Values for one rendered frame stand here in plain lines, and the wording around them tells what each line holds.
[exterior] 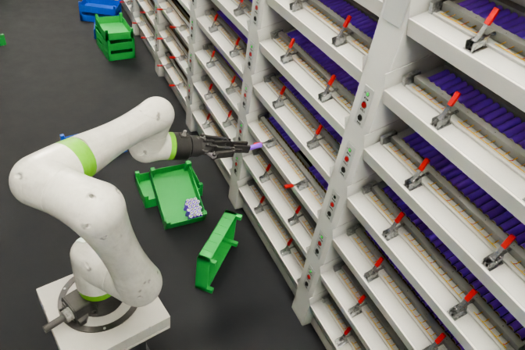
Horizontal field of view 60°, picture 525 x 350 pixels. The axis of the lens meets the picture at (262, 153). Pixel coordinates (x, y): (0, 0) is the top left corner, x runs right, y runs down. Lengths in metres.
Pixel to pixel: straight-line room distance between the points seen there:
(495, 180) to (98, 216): 0.82
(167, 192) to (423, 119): 1.48
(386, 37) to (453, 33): 0.18
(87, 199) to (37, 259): 1.23
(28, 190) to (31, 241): 1.20
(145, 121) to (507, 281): 0.97
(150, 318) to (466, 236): 0.96
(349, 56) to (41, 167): 0.85
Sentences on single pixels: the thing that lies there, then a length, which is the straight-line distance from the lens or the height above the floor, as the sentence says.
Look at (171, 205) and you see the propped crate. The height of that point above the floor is 0.05.
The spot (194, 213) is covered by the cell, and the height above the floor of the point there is 0.07.
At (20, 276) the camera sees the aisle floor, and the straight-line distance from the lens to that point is 2.17.
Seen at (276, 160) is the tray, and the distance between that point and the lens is 1.83.
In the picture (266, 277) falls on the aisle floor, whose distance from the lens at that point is 2.10.
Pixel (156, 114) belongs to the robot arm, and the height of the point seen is 0.91.
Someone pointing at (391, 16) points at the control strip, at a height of 1.30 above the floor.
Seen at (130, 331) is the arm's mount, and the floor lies 0.34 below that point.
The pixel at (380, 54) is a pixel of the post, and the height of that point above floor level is 1.19.
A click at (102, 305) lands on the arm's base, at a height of 0.38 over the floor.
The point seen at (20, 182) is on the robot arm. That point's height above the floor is 0.95.
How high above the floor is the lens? 1.67
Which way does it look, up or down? 38 degrees down
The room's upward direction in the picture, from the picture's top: 10 degrees clockwise
